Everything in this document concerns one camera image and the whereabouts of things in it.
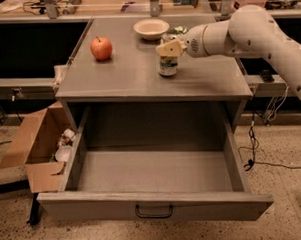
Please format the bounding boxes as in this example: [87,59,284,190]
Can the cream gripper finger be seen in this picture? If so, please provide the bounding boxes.
[155,39,186,57]

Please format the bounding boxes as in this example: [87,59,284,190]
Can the brown cardboard box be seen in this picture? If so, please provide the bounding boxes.
[0,102,71,193]

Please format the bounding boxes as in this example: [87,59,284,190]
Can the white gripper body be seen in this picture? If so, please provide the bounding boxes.
[184,21,237,58]

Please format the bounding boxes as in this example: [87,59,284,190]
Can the white ceramic bowl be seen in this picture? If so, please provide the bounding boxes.
[133,19,170,41]

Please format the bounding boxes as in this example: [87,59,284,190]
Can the white cups in box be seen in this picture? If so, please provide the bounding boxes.
[55,129,75,162]

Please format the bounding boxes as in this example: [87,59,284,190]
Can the black power adapter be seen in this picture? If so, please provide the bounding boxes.
[259,70,274,83]

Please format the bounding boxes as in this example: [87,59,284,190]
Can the black floor cable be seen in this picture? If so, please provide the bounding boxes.
[235,109,301,175]

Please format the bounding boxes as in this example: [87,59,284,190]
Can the open grey top drawer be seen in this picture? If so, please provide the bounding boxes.
[38,101,273,221]

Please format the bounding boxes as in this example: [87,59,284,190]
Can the black drawer handle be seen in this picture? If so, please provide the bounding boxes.
[135,205,174,219]

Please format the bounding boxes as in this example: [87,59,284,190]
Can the grey cabinet counter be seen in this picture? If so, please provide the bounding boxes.
[56,15,252,104]

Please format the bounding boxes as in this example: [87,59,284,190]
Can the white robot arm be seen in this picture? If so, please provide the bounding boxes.
[156,4,301,101]

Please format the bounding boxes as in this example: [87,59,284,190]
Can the red apple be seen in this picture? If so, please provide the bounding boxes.
[90,36,112,61]

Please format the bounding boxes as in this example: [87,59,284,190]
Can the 7up can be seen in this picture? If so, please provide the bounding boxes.
[158,33,178,77]

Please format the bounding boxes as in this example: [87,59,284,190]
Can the green can lying down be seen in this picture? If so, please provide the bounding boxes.
[168,25,189,36]

